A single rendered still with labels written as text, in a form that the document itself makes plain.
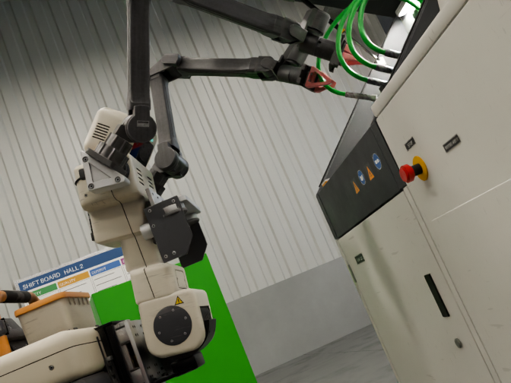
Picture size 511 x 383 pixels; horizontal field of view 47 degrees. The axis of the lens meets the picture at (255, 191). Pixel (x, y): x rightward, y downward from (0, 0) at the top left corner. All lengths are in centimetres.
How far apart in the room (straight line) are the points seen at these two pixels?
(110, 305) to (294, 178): 452
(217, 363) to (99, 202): 320
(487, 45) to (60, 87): 821
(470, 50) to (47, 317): 127
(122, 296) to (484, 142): 394
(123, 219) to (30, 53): 757
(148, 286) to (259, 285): 651
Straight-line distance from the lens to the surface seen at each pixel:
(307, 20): 181
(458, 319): 135
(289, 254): 828
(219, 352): 477
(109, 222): 173
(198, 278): 480
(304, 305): 822
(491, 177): 102
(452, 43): 99
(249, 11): 173
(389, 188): 139
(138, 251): 171
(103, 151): 158
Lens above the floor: 65
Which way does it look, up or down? 11 degrees up
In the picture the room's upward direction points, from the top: 23 degrees counter-clockwise
